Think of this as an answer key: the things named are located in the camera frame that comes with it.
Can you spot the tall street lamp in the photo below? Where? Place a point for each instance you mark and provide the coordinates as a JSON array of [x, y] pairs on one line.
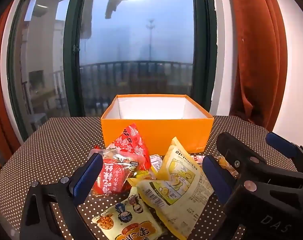
[[150, 40]]

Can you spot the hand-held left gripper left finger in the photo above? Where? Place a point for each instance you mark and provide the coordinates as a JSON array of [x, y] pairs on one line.
[[89, 177]]

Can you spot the yellow orange cartoon snack packet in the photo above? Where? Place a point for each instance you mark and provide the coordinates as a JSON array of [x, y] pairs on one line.
[[124, 217]]

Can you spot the dark balcony railing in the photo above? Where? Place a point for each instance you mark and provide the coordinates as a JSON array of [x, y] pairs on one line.
[[141, 75]]

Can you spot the yellow white-label snack packet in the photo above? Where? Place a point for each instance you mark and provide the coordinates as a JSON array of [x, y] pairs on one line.
[[155, 162]]

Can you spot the brown polka-dot tablecloth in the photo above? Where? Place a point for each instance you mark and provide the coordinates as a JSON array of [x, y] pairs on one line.
[[54, 142]]

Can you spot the orange cardboard box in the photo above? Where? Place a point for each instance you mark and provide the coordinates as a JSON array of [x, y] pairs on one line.
[[154, 132]]

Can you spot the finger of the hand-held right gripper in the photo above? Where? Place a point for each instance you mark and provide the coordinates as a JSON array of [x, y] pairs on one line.
[[281, 142], [241, 152]]

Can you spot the small clear-wrapped yellow candy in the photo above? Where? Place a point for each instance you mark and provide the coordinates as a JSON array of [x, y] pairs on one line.
[[225, 166]]

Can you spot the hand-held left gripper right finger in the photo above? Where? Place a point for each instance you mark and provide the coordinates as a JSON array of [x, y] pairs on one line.
[[215, 177]]

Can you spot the red white-print snack packet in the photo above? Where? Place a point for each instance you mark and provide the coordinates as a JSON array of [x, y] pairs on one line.
[[134, 140]]

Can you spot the dark green framed window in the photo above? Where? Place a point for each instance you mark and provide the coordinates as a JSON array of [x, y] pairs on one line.
[[71, 80]]

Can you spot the white red long snack packet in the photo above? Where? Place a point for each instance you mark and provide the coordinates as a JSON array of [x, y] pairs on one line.
[[197, 158]]

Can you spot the green window latch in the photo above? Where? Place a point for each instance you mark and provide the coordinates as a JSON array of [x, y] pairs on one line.
[[76, 48]]

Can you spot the clear red-label snack packet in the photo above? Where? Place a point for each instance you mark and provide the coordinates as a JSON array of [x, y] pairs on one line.
[[114, 177]]

